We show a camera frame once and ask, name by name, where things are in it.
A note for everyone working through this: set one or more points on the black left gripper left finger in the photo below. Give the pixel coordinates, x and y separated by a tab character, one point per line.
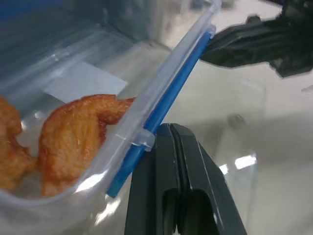
149	195

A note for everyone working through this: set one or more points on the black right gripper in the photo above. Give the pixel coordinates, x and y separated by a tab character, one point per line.
298	39

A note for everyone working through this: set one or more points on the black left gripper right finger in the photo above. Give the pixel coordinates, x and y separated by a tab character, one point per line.
207	195

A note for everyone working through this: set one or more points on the clear food container blue seal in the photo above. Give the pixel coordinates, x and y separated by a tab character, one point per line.
156	83

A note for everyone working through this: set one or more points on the large fried chicken piece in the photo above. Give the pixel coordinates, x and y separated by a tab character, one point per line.
71	142

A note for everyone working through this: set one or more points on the small fried chicken piece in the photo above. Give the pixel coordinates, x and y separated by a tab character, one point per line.
9	151

